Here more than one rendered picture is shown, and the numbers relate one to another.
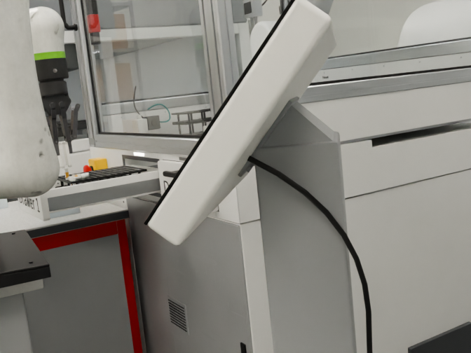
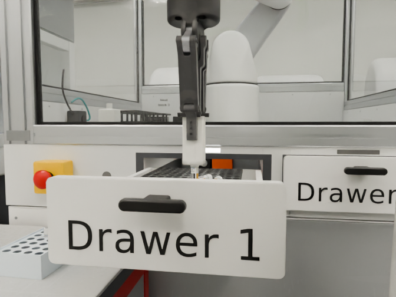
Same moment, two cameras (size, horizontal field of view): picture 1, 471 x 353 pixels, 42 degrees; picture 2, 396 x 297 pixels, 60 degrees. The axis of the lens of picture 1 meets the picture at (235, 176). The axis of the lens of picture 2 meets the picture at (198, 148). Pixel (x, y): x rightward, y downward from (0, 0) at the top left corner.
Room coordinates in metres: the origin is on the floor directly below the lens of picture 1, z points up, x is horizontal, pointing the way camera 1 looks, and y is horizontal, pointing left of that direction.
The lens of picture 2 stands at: (1.37, 0.85, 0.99)
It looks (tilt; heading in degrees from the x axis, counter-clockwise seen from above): 4 degrees down; 309
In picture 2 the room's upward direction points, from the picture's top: straight up
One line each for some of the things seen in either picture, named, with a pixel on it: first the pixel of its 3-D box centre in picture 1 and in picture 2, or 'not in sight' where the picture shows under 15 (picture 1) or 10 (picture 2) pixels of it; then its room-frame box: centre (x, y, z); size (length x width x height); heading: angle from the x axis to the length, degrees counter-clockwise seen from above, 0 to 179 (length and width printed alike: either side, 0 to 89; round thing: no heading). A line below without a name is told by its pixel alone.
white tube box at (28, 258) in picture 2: (57, 209); (42, 250); (1.94, 0.58, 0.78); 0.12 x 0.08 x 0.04; 119
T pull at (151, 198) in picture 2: not in sight; (155, 203); (1.65, 0.59, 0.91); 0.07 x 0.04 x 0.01; 30
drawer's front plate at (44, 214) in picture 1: (31, 194); (161, 224); (1.66, 0.56, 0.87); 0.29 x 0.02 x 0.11; 30
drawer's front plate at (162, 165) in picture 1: (186, 184); (358, 184); (1.55, 0.13, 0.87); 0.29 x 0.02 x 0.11; 30
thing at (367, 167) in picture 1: (277, 153); (232, 158); (2.04, -0.15, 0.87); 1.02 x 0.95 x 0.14; 30
